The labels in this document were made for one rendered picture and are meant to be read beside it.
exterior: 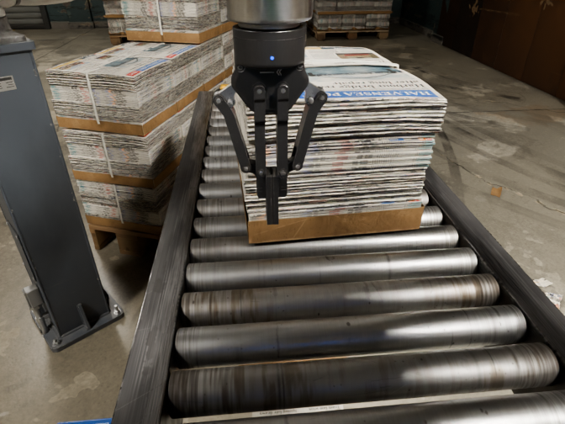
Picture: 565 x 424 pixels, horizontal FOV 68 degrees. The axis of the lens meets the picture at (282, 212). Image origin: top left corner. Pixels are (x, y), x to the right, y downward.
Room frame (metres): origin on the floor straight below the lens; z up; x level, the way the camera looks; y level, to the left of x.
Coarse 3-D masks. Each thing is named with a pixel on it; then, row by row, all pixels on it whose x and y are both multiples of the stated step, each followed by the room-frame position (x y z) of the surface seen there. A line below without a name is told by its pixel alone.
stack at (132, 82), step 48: (144, 48) 1.99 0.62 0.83; (192, 48) 1.98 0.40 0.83; (96, 96) 1.55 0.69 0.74; (144, 96) 1.54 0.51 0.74; (96, 144) 1.56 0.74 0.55; (144, 144) 1.50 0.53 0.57; (96, 192) 1.58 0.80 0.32; (144, 192) 1.52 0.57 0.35; (96, 240) 1.59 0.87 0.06; (144, 240) 1.58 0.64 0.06
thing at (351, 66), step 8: (320, 64) 0.77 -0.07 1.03; (328, 64) 0.77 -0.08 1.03; (336, 64) 0.77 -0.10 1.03; (344, 64) 0.77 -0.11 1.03; (352, 64) 0.77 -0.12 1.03; (360, 64) 0.77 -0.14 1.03; (368, 64) 0.77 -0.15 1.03; (312, 72) 0.72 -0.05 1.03; (320, 72) 0.72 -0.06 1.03; (328, 72) 0.72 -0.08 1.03
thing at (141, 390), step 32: (192, 128) 1.07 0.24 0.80; (192, 160) 0.86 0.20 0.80; (192, 192) 0.72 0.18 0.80; (192, 224) 0.61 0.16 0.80; (160, 256) 0.51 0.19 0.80; (160, 288) 0.44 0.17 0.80; (160, 320) 0.38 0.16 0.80; (160, 352) 0.33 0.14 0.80; (128, 384) 0.29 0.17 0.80; (160, 384) 0.29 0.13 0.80; (128, 416) 0.25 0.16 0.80; (160, 416) 0.25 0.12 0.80
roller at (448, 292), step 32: (288, 288) 0.44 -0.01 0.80; (320, 288) 0.44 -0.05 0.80; (352, 288) 0.44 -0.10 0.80; (384, 288) 0.44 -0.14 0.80; (416, 288) 0.44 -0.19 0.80; (448, 288) 0.45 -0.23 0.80; (480, 288) 0.45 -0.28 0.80; (192, 320) 0.40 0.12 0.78; (224, 320) 0.40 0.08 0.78; (256, 320) 0.41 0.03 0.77; (288, 320) 0.41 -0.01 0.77
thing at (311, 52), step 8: (312, 48) 0.90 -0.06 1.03; (320, 48) 0.90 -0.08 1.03; (328, 48) 0.91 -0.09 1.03; (336, 48) 0.91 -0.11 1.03; (344, 48) 0.91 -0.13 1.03; (352, 48) 0.91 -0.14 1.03; (360, 48) 0.92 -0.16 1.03; (312, 56) 0.83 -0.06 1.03; (320, 56) 0.83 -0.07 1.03; (328, 56) 0.83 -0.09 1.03; (336, 56) 0.83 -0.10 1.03; (344, 56) 0.83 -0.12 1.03; (352, 56) 0.83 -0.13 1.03; (360, 56) 0.83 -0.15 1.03; (368, 56) 0.83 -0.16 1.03; (376, 56) 0.83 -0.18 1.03; (304, 64) 0.77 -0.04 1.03; (312, 64) 0.77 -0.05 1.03
